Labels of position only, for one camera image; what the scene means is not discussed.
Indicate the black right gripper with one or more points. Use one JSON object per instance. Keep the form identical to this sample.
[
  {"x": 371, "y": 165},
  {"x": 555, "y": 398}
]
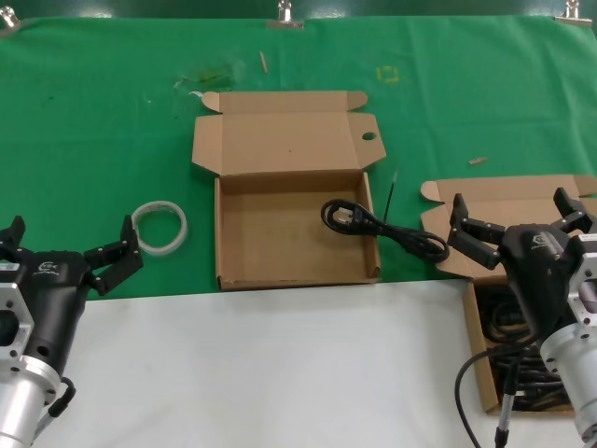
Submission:
[{"x": 541, "y": 266}]

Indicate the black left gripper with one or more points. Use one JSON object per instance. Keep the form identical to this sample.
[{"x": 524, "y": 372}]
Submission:
[{"x": 56, "y": 289}]

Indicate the black zip tie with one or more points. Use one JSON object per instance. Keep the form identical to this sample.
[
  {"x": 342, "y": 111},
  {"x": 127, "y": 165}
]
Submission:
[{"x": 391, "y": 193}]

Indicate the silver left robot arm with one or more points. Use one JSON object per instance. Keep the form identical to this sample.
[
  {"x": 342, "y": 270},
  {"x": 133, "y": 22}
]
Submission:
[{"x": 18, "y": 406}]

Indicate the empty open cardboard box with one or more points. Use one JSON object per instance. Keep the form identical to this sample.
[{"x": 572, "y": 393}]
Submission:
[{"x": 280, "y": 242}]

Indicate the short wooden chip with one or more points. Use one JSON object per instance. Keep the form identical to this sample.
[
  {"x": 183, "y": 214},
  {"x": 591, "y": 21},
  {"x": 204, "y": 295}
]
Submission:
[{"x": 478, "y": 161}]

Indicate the clear tape roll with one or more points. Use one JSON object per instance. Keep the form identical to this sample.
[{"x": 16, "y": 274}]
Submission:
[{"x": 161, "y": 249}]

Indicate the green cloth table cover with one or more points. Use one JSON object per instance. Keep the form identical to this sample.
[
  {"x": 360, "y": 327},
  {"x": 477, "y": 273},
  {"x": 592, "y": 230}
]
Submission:
[{"x": 93, "y": 140}]

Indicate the small white scrap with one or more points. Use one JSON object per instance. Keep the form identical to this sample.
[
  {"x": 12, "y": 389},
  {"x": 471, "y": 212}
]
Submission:
[{"x": 195, "y": 93}]

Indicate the metal binder clip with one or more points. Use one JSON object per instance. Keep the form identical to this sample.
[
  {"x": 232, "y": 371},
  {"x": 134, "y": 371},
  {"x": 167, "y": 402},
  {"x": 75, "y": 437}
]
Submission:
[
  {"x": 7, "y": 23},
  {"x": 284, "y": 22},
  {"x": 573, "y": 16}
]

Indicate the clear plastic bag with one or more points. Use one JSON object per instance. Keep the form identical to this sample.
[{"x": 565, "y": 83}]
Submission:
[{"x": 214, "y": 74}]

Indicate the thin wooden stick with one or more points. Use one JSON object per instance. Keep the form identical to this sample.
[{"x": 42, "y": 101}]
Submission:
[{"x": 264, "y": 62}]

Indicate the silver right wrist bracket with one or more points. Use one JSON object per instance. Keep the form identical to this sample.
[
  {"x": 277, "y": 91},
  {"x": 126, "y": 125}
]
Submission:
[{"x": 590, "y": 289}]

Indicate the silver wrist bracket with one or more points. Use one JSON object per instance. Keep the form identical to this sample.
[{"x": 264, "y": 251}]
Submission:
[
  {"x": 590, "y": 289},
  {"x": 14, "y": 336}
]

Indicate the silver left wrist bracket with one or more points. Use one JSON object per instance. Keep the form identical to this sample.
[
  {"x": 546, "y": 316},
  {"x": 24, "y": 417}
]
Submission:
[{"x": 14, "y": 336}]

